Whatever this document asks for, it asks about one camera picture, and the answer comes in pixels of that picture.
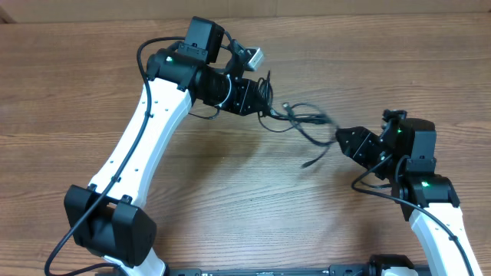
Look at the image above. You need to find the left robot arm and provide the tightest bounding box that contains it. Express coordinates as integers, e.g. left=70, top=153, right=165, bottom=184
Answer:
left=64, top=17, right=264, bottom=275

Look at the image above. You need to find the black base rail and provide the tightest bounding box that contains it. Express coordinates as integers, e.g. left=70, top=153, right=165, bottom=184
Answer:
left=95, top=253, right=430, bottom=276

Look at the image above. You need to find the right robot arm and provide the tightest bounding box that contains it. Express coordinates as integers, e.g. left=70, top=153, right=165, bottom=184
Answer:
left=335, top=113, right=482, bottom=275

